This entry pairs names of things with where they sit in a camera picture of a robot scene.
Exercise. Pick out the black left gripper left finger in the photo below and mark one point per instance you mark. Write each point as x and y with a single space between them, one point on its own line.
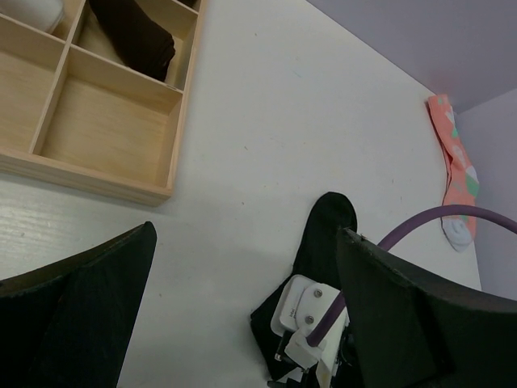
69 323

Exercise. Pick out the dark brown rolled sock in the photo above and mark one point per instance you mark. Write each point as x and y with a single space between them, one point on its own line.
142 44

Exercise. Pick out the pink patterned sock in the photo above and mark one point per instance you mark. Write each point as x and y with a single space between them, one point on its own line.
462 184

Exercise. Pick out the black sock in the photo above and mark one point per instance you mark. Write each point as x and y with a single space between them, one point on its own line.
315 259

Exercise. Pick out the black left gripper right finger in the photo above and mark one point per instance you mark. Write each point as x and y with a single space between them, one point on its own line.
412 328

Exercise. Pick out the white rolled sock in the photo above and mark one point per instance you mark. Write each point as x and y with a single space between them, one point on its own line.
45 15

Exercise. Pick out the wooden compartment tray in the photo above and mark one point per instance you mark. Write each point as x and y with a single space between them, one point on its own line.
73 114

